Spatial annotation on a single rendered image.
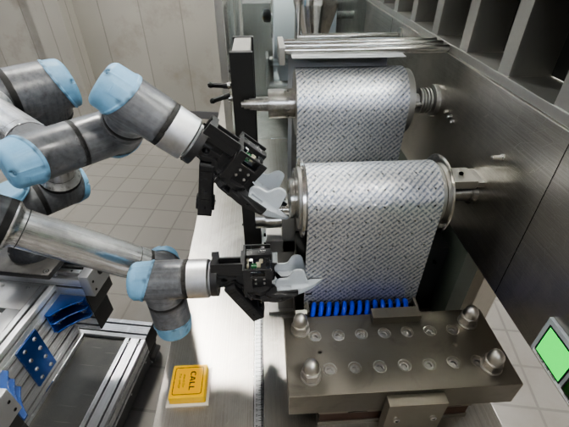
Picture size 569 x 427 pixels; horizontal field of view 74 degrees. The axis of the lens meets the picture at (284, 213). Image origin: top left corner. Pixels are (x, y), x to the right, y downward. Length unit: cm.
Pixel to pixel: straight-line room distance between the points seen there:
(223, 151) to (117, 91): 17
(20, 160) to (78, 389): 130
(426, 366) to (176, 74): 386
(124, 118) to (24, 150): 14
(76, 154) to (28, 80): 39
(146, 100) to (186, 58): 359
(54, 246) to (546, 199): 82
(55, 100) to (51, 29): 347
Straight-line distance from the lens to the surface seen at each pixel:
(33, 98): 102
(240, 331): 93
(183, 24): 410
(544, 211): 65
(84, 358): 189
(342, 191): 65
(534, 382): 220
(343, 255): 72
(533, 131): 67
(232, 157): 62
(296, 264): 75
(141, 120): 60
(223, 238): 116
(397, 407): 72
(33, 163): 65
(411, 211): 69
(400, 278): 80
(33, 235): 83
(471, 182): 75
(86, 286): 139
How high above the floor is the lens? 165
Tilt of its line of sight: 37 degrees down
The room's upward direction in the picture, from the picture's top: straight up
